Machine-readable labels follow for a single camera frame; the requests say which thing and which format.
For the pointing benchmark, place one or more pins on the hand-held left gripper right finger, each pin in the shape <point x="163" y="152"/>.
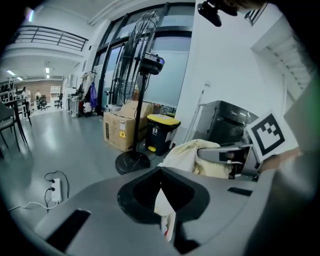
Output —
<point x="220" y="212"/>

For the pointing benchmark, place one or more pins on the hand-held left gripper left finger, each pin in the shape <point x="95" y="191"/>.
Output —
<point x="105" y="225"/>

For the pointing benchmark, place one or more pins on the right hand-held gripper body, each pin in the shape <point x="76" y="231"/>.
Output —
<point x="270" y="137"/>

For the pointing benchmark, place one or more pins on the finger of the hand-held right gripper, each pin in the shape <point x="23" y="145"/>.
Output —
<point x="212" y="153"/>

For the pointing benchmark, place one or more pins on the beige clothes piece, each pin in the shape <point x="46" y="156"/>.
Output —
<point x="185" y="155"/>

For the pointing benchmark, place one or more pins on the black washing machine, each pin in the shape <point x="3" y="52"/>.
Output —
<point x="220" y="120"/>

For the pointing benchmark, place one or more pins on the person's right forearm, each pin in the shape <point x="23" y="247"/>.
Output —
<point x="280" y="160"/>

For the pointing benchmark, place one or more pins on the white stick floor cleaner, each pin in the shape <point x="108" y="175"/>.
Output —
<point x="196" y="110"/>

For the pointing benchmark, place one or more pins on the black bin with yellow lid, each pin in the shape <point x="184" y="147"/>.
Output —
<point x="160" y="135"/>

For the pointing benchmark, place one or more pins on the white power strip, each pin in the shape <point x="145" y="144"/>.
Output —
<point x="57" y="192"/>

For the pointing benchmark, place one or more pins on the frosted glass partition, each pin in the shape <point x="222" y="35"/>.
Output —
<point x="167" y="75"/>

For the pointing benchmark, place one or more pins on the plain brown cardboard box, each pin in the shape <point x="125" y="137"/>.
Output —
<point x="127" y="110"/>

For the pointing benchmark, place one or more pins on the large printed cardboard box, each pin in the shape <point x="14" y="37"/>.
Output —
<point x="117" y="130"/>

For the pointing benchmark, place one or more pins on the amber liquid bottle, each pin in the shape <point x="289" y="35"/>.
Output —
<point x="136" y="95"/>

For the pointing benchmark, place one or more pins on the cluttered coat rack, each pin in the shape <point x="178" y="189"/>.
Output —
<point x="93" y="97"/>

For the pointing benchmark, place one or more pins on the black framed glass door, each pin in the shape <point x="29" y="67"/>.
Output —
<point x="110" y="75"/>

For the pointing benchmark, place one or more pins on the black office chair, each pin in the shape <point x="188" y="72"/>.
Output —
<point x="43" y="101"/>

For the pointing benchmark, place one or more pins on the dark dining chair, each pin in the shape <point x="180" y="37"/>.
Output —
<point x="6" y="120"/>

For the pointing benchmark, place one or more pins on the black pedestal fan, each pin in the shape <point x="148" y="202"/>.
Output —
<point x="132" y="162"/>

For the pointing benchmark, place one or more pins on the black head-mounted camera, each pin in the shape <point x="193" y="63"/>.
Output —
<point x="210" y="13"/>

